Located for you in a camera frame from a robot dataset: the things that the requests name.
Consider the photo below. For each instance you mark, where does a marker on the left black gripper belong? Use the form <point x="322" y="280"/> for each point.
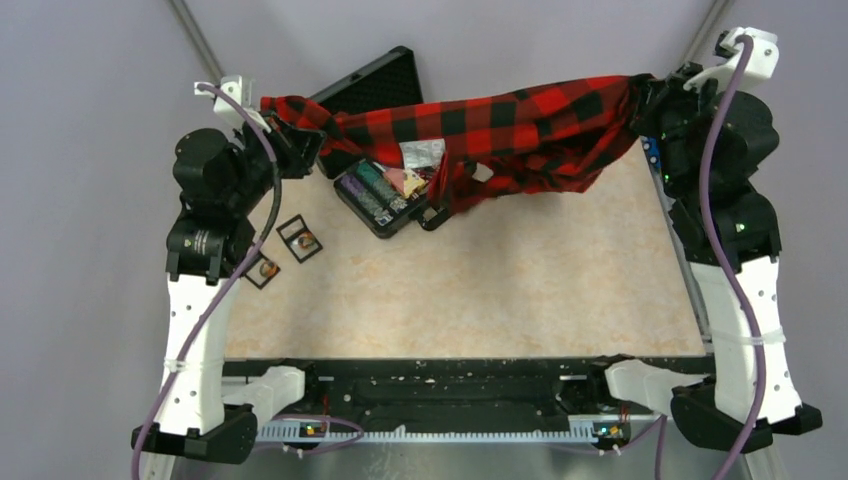
<point x="297" y="147"/>

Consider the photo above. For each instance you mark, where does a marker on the pink yellow card packet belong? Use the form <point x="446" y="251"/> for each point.
<point x="406" y="182"/>

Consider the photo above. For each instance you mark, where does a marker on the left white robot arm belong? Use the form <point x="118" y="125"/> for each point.
<point x="230" y="196"/>

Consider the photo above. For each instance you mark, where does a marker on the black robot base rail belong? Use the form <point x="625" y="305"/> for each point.
<point x="559" y="400"/>

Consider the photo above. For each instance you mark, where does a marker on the red black plaid shirt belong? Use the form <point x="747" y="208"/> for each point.
<point x="557" y="137"/>

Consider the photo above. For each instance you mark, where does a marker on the black open chip case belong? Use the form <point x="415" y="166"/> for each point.
<point x="389" y="81"/>

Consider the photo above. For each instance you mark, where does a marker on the black square brooch box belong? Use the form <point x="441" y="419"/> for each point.
<point x="299" y="239"/>

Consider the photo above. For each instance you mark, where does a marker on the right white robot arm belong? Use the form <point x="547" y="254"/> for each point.
<point x="712" y="136"/>

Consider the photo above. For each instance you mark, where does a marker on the blue toy car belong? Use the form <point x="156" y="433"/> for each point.
<point x="652" y="152"/>

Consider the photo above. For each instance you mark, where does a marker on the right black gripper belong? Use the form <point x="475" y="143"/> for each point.
<point x="658" y="93"/>

